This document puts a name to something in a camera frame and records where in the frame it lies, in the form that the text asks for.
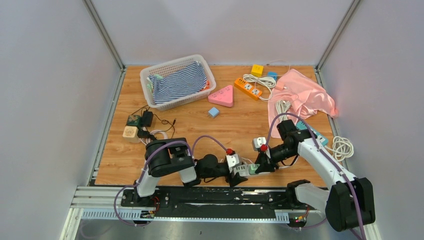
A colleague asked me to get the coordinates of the green plug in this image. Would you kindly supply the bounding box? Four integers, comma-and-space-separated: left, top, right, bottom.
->
248, 164, 259, 175

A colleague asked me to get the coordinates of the white power strip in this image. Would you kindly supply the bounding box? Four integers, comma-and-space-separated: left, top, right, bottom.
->
232, 164, 269, 178

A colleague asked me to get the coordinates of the blue plug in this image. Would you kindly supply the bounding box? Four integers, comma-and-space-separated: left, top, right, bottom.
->
208, 107, 220, 118

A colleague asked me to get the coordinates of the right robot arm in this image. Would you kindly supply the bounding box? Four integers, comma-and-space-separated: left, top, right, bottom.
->
252, 119, 376, 232

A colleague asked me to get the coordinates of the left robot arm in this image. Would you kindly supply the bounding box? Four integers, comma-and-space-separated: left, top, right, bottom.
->
133, 137, 248, 207

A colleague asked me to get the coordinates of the small blue cube socket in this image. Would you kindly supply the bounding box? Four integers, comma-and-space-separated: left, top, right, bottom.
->
267, 71, 278, 81

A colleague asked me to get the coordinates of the yellow cube socket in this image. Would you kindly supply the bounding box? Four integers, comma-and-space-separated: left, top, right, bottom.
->
250, 64, 264, 78

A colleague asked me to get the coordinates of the beige wooden cube socket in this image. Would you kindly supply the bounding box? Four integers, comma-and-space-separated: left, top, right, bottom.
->
122, 126, 141, 144

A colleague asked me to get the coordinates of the green patterned cube socket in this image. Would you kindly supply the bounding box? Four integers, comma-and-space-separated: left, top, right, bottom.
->
126, 114, 142, 127

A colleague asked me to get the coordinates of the teal power strip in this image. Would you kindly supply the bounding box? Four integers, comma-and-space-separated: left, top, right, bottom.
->
296, 121, 329, 147

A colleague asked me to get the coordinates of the pink cloth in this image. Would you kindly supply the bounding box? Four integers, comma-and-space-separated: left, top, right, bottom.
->
267, 69, 339, 125

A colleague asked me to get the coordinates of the orange power strip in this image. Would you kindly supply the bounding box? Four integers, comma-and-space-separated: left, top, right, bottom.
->
234, 78, 262, 101

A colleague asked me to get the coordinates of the pink triangular power strip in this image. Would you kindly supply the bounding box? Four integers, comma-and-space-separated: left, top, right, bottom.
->
207, 85, 234, 108

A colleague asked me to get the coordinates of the blue white striped cloth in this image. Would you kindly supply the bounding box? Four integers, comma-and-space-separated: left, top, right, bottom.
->
146, 61, 209, 105

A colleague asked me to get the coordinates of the white plastic basket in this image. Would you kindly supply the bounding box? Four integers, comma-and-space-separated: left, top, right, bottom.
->
140, 54, 217, 111

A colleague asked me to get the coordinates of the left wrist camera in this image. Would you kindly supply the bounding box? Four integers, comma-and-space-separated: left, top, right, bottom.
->
225, 153, 243, 172

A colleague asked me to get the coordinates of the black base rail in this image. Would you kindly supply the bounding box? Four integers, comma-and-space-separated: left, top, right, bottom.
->
118, 186, 307, 220

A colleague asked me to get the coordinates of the white cable coil on cloth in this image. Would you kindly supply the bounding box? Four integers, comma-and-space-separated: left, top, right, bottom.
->
274, 99, 292, 122

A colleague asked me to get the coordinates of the white coiled cable right edge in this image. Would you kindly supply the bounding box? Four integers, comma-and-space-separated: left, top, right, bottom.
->
326, 135, 355, 162

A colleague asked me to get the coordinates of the white cable bundle by orange strip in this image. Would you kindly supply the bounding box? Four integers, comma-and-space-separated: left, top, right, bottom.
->
242, 73, 278, 102

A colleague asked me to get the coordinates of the thin black cable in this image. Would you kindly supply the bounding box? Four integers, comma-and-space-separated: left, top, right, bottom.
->
130, 104, 177, 140

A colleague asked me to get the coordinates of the white coiled cable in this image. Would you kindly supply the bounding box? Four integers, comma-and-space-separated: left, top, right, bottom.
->
140, 129, 170, 145

